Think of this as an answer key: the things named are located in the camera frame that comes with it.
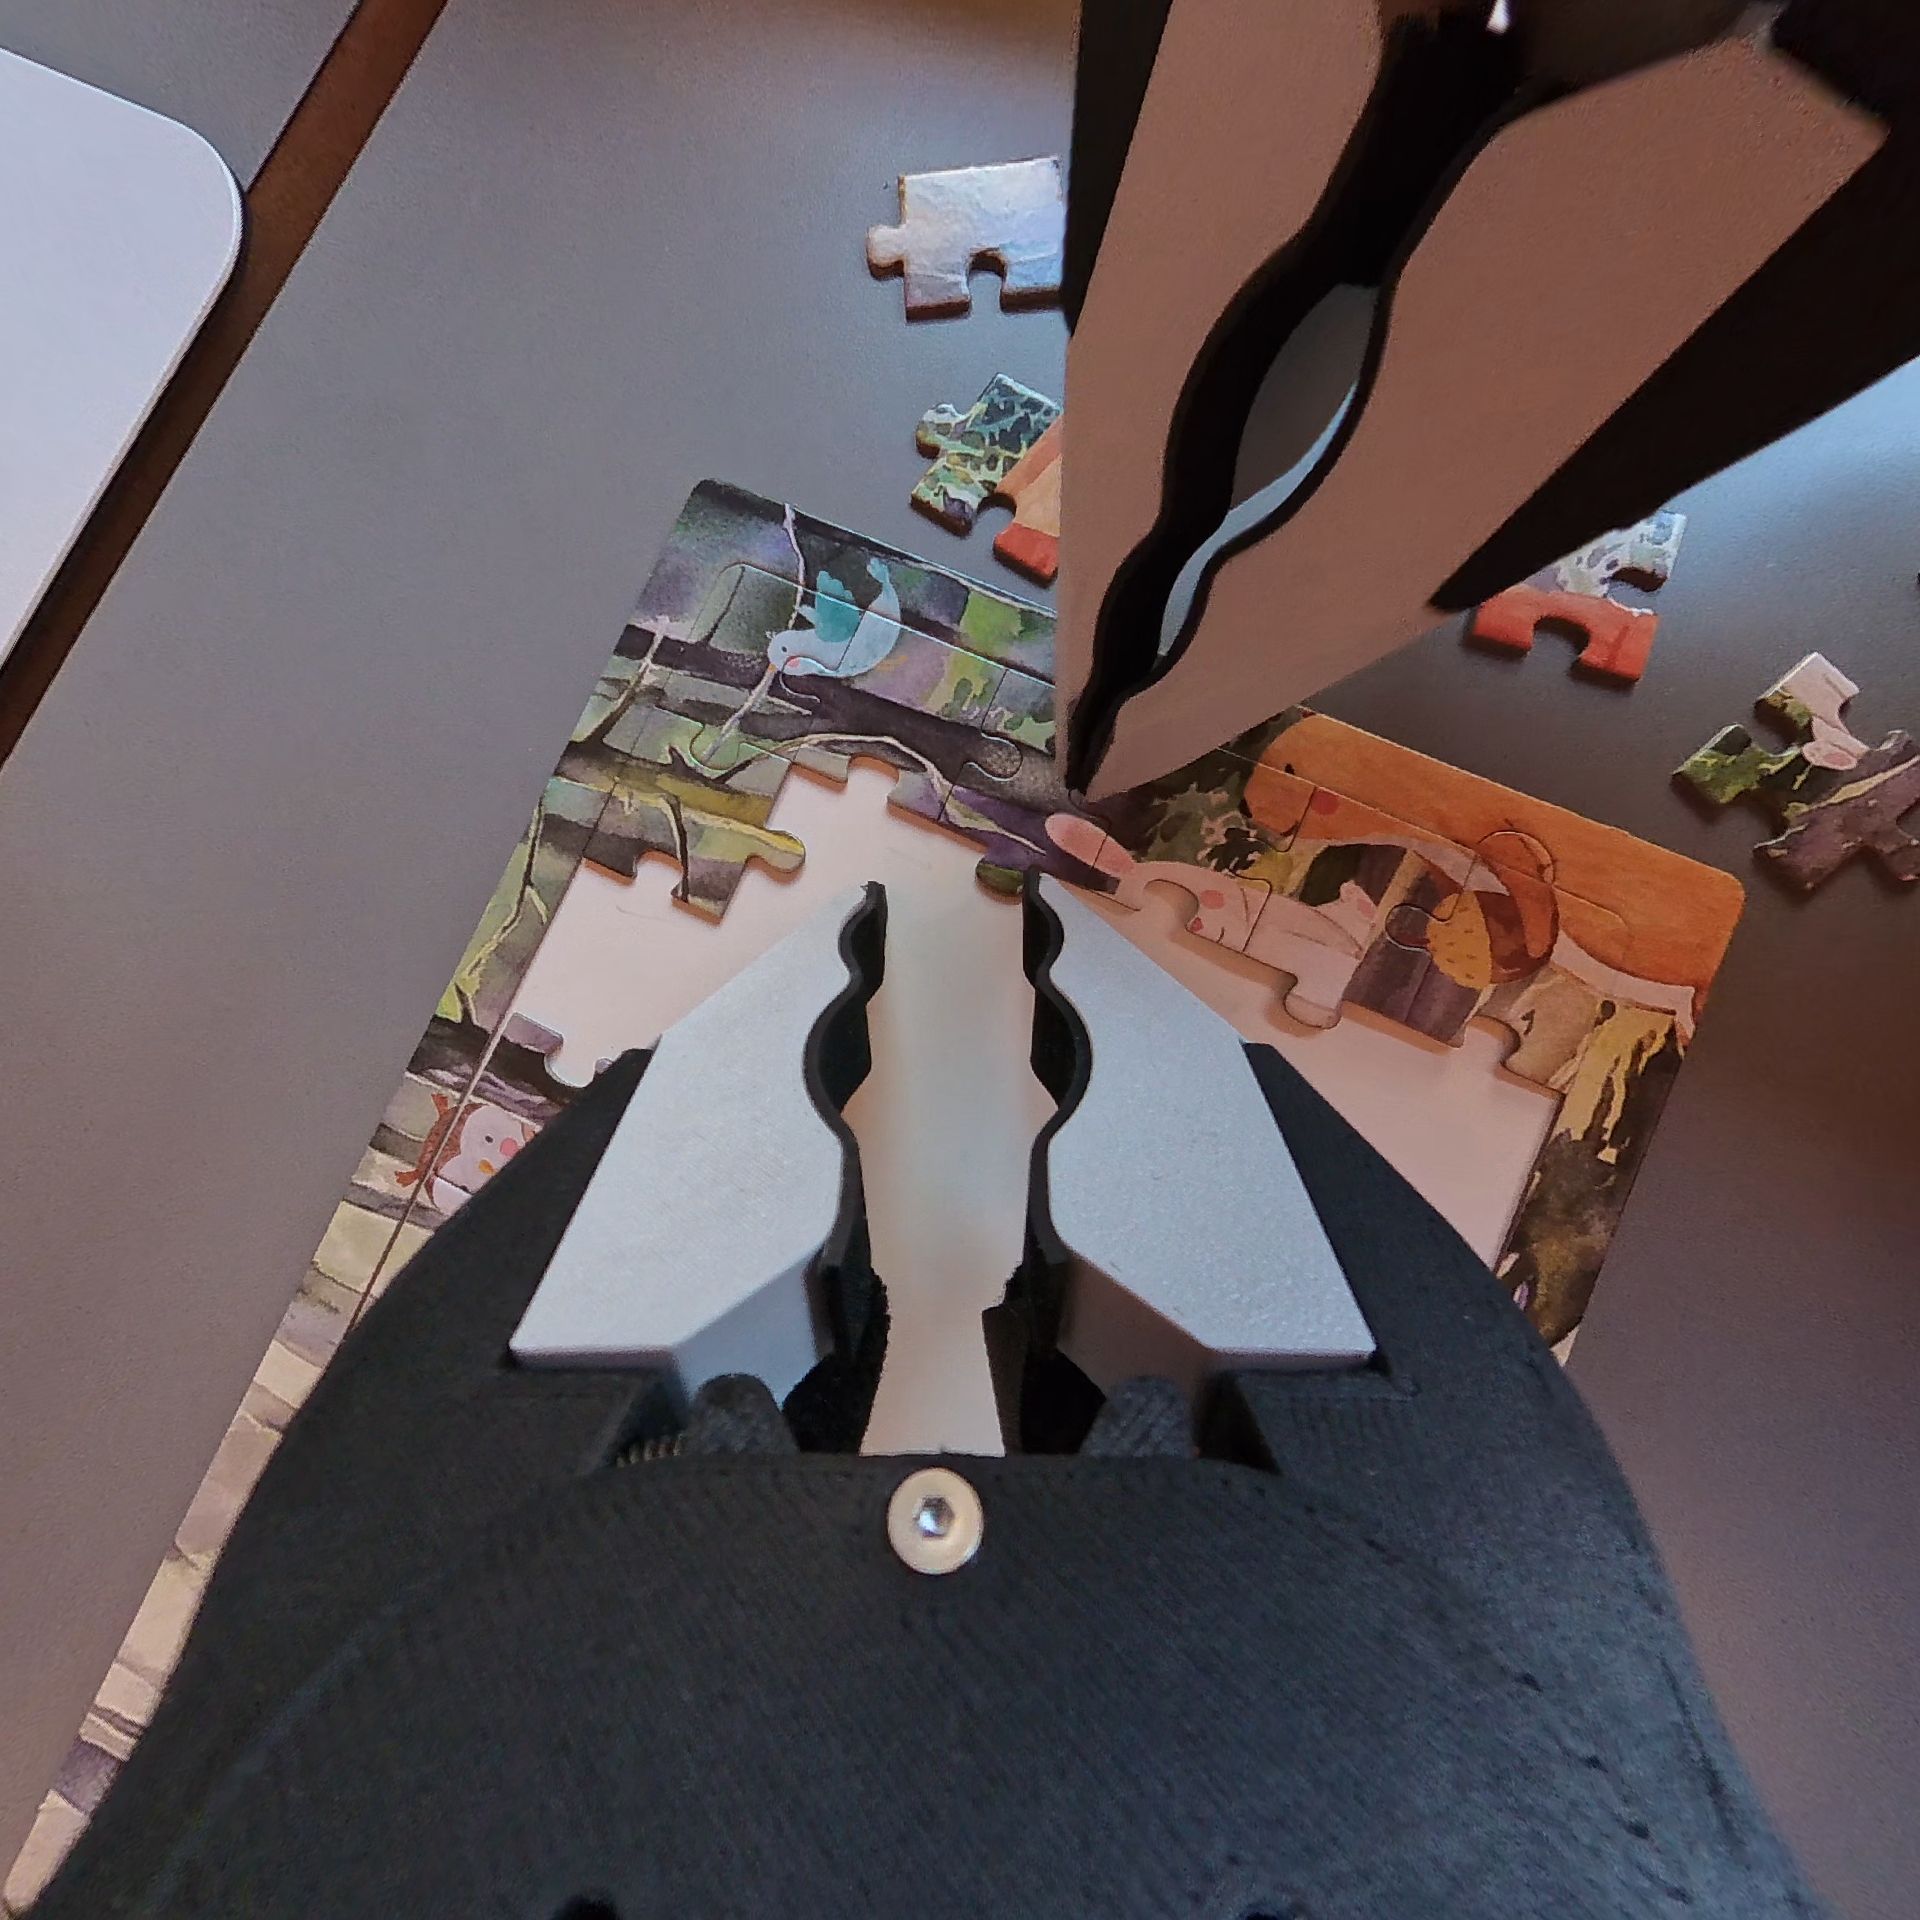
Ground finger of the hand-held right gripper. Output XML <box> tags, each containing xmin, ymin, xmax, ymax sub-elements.
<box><xmin>1105</xmin><ymin>34</ymin><xmax>1891</xmax><ymax>801</ymax></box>
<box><xmin>1059</xmin><ymin>0</ymin><xmax>1401</xmax><ymax>798</ymax></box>

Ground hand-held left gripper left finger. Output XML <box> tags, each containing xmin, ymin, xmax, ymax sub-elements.
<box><xmin>510</xmin><ymin>884</ymin><xmax>886</xmax><ymax>1419</ymax></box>

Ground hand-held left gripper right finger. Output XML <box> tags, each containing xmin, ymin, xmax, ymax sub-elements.
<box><xmin>1020</xmin><ymin>868</ymin><xmax>1382</xmax><ymax>1419</ymax></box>

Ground puzzle pieces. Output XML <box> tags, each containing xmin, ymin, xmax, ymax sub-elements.
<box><xmin>867</xmin><ymin>152</ymin><xmax>1920</xmax><ymax>899</ymax></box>

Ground partly assembled jigsaw puzzle board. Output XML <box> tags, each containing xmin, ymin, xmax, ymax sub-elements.
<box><xmin>45</xmin><ymin>480</ymin><xmax>1752</xmax><ymax>1865</ymax></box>

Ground light grey table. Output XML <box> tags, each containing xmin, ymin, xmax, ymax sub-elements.
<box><xmin>0</xmin><ymin>0</ymin><xmax>372</xmax><ymax>726</ymax></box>

